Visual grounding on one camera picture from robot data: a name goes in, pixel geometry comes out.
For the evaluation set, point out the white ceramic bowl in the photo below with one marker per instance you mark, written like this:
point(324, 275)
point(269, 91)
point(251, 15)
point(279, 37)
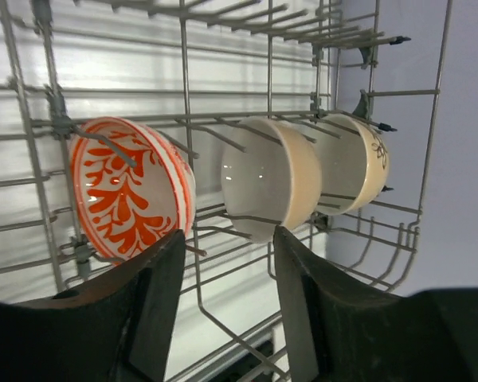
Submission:
point(355, 164)
point(276, 181)

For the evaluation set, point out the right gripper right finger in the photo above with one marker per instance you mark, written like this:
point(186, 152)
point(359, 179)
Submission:
point(339, 329)

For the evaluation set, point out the orange patterned glass bowl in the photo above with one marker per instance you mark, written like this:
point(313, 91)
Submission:
point(131, 195)

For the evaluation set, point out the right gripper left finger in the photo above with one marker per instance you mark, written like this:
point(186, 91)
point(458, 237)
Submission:
point(115, 327)

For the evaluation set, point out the grey wire dish rack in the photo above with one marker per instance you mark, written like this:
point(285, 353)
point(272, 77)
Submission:
point(193, 75)

